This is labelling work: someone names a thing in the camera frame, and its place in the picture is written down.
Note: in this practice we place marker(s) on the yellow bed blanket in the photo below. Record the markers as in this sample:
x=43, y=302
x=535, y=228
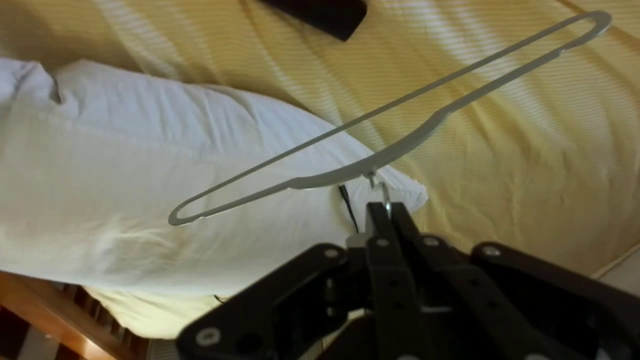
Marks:
x=520, y=153

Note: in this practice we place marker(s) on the white bed sheet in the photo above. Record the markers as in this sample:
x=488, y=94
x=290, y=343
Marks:
x=622, y=276

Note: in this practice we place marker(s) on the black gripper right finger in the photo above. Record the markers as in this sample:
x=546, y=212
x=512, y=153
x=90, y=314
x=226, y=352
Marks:
x=532, y=301

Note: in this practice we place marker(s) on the black remote control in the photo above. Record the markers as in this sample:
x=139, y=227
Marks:
x=320, y=12

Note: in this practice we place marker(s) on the large white pillow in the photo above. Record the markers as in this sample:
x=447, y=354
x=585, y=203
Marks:
x=133, y=172

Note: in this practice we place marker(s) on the wooden bunk bed frame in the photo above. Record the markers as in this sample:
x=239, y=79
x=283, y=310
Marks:
x=41, y=306

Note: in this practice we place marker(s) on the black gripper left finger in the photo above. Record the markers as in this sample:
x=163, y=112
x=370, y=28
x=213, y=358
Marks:
x=301, y=292

